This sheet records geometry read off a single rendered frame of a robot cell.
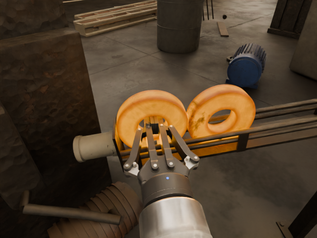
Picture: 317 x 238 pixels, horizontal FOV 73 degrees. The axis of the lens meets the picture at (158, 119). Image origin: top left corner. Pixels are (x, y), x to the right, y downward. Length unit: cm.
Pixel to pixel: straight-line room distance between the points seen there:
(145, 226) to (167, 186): 6
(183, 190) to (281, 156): 131
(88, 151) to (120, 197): 16
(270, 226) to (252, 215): 8
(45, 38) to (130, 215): 45
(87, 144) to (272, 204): 104
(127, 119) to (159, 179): 17
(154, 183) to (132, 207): 27
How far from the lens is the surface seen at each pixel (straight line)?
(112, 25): 403
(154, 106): 42
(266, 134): 55
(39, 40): 54
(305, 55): 266
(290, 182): 145
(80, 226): 56
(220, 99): 45
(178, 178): 31
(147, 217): 29
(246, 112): 50
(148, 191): 31
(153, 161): 35
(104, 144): 47
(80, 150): 49
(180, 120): 45
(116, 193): 58
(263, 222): 124
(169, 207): 28
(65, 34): 55
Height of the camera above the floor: 101
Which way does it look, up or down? 38 degrees down
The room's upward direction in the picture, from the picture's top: straight up
